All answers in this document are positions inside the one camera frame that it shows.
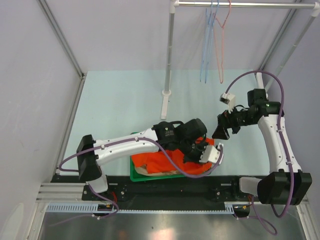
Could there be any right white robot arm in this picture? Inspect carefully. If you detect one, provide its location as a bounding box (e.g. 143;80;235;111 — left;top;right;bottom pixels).
212;88;312;206

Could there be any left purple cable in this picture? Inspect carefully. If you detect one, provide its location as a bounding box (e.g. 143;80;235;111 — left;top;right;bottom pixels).
56;136;224;179

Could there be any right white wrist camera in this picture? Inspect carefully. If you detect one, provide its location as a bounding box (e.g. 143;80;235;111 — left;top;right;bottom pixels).
219;92;236;113

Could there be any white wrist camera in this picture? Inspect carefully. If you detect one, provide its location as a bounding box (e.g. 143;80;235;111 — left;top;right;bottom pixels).
199;143;224;165
219;92;236;113

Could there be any pink wire hanger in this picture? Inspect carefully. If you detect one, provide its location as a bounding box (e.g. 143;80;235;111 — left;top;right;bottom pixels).
213;0;232;84

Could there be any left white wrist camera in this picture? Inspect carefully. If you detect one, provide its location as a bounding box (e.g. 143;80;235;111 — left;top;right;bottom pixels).
199;143;224;165

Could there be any orange t shirt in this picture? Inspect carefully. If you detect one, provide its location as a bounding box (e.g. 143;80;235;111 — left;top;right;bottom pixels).
131;149;213;175

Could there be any blue wire hanger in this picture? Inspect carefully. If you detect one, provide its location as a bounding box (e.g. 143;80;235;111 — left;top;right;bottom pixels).
199;0;213;82
205;0;220;83

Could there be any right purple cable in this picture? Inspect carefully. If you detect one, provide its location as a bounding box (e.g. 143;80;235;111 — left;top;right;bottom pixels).
225;70;296;218

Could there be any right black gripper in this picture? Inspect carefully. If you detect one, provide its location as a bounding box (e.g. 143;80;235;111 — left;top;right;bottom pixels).
212;103;256;140

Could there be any green plastic bin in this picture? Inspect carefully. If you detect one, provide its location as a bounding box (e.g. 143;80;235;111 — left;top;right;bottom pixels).
130;149;184;182

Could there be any silver clothes rack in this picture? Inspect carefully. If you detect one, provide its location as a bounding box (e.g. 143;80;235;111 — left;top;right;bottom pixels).
160;0;320;120

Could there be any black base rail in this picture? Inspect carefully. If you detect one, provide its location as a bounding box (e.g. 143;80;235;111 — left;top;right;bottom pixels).
52;176;258;218

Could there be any white cable duct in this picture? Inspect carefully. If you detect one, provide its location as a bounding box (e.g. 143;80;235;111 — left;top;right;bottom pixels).
45;202;235;215

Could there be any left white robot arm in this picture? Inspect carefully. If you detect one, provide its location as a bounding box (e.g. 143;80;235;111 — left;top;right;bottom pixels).
76;118;208;200

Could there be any beige t shirt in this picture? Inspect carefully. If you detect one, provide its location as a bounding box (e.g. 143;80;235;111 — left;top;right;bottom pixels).
134;165;181;177

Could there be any purple cable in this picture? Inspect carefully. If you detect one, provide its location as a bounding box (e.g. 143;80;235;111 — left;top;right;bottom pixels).
56;136;224;179
225;70;296;218

